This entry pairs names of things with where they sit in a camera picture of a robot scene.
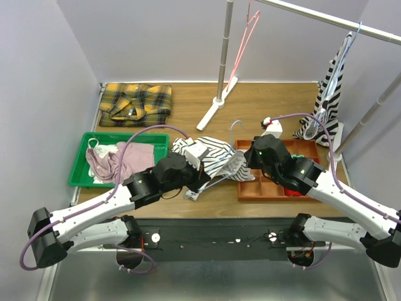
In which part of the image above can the yellow plaid shirt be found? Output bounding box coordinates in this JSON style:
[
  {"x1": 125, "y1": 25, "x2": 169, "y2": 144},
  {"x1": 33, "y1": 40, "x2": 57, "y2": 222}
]
[{"x1": 98, "y1": 83, "x2": 172, "y2": 127}]

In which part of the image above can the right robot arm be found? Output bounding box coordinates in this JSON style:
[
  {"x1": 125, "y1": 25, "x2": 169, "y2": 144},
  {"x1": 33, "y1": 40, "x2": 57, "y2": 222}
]
[{"x1": 245, "y1": 134, "x2": 400, "y2": 268}]

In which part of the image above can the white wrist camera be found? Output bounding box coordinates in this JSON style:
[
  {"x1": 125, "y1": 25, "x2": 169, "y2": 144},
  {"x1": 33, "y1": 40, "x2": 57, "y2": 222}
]
[
  {"x1": 261, "y1": 117, "x2": 283, "y2": 139},
  {"x1": 184, "y1": 138, "x2": 209, "y2": 171}
]

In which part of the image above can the blue hanger holding top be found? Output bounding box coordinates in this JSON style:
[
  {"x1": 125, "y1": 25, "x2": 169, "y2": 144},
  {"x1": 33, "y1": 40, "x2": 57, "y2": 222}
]
[{"x1": 315, "y1": 31, "x2": 356, "y2": 122}]

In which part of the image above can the purple cable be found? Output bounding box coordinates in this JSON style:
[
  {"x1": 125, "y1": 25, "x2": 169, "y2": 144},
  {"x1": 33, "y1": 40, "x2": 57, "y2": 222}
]
[
  {"x1": 19, "y1": 124, "x2": 192, "y2": 275},
  {"x1": 271, "y1": 112, "x2": 401, "y2": 273}
]

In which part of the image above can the wide striped hung tank top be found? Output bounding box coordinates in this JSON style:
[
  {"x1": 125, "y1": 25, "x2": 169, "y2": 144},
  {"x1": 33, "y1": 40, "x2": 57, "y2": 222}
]
[{"x1": 293, "y1": 51, "x2": 345, "y2": 147}]

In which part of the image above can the white black striped tank top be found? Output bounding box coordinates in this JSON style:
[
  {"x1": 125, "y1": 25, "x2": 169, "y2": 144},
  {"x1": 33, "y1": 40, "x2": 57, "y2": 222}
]
[{"x1": 172, "y1": 136, "x2": 255, "y2": 182}]

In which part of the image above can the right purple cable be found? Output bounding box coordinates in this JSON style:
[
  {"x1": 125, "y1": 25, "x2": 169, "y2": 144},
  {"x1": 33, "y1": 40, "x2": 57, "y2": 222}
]
[{"x1": 271, "y1": 112, "x2": 401, "y2": 273}]

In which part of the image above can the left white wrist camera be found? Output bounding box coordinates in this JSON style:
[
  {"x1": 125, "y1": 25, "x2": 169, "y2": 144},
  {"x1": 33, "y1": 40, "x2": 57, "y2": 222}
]
[{"x1": 184, "y1": 138, "x2": 209, "y2": 171}]

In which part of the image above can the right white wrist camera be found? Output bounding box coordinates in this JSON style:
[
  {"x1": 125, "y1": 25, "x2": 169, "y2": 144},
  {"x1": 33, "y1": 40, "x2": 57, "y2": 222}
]
[{"x1": 261, "y1": 117, "x2": 283, "y2": 139}]

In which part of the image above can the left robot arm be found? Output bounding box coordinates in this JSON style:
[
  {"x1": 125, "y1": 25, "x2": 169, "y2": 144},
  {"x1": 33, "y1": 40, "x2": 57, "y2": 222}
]
[{"x1": 19, "y1": 152, "x2": 211, "y2": 270}]

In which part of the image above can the pink wire hanger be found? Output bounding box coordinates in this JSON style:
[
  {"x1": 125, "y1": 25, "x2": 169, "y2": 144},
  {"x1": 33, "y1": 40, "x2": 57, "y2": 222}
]
[{"x1": 228, "y1": 1, "x2": 261, "y2": 85}]

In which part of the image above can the metal clothes rack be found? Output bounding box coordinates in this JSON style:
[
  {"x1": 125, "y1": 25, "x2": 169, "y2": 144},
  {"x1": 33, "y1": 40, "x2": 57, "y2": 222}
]
[{"x1": 196, "y1": 1, "x2": 400, "y2": 171}]

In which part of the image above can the red cloth left compartment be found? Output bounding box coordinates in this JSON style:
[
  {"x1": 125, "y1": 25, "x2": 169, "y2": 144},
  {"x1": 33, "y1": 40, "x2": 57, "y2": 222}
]
[{"x1": 284, "y1": 188, "x2": 304, "y2": 197}]

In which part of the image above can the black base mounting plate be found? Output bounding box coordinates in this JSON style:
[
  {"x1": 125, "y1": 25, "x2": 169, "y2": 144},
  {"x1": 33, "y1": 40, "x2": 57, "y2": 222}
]
[{"x1": 121, "y1": 215, "x2": 302, "y2": 263}]

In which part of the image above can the blue wire hanger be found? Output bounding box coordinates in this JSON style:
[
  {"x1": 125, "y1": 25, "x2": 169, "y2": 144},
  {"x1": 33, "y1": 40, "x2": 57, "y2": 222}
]
[{"x1": 184, "y1": 120, "x2": 254, "y2": 201}]

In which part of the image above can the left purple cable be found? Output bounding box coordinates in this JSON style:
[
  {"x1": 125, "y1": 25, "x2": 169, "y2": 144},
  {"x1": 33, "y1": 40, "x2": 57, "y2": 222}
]
[{"x1": 19, "y1": 124, "x2": 192, "y2": 275}]

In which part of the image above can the mauve pink garment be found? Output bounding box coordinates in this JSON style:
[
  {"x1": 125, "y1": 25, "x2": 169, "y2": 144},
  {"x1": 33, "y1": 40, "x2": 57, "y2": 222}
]
[{"x1": 85, "y1": 139, "x2": 155, "y2": 184}]

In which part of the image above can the brown wooden compartment box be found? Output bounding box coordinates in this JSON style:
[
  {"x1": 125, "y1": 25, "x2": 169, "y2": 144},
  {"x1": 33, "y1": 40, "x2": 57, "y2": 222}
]
[{"x1": 237, "y1": 139, "x2": 321, "y2": 204}]

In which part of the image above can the green plastic tray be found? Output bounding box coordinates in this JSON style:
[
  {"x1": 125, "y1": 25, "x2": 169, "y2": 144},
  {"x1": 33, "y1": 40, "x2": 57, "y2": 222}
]
[{"x1": 69, "y1": 132, "x2": 169, "y2": 188}]

